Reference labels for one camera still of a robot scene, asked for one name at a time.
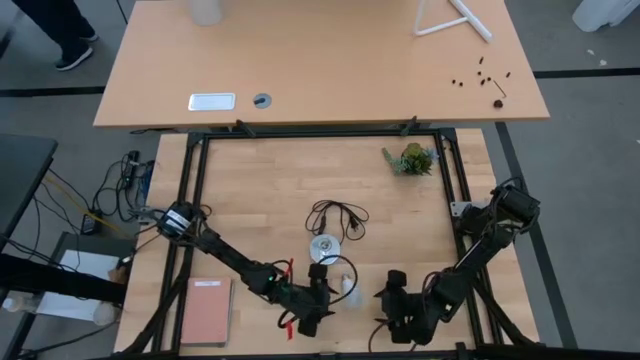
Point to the white cylinder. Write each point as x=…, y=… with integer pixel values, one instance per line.
x=205, y=11

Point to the black side table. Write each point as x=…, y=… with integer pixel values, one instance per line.
x=22, y=175

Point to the black knob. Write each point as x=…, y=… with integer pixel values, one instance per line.
x=498, y=104

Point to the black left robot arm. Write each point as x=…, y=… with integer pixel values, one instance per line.
x=225, y=247

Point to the small potted succulent plant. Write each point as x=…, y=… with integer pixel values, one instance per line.
x=414, y=161

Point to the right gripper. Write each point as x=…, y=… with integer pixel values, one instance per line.
x=417, y=315

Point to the person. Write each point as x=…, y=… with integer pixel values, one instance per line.
x=65, y=25

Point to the black aluminium table frame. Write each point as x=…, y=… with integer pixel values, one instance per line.
x=320, y=134

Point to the silver desk plate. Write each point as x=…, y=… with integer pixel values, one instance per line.
x=212, y=102

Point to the black hex key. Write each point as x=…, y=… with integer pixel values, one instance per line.
x=500, y=89

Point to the black frame clamp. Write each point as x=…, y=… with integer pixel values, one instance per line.
x=245, y=127

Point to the pink notebook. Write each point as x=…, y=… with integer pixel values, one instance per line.
x=207, y=312

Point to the black power adapter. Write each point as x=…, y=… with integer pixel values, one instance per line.
x=91, y=224

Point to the white box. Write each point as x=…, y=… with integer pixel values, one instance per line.
x=85, y=262

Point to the white bag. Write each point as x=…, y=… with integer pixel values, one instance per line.
x=600, y=12

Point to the chrome lamp base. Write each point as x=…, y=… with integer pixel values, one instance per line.
x=325, y=248

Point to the light wooden desk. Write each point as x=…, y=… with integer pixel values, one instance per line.
x=320, y=60

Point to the white lightbulb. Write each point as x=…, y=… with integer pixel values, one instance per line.
x=352, y=295

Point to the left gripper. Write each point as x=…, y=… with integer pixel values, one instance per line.
x=302, y=300

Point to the white stand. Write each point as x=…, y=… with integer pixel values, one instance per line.
x=472, y=20

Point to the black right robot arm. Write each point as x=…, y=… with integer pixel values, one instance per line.
x=480, y=250

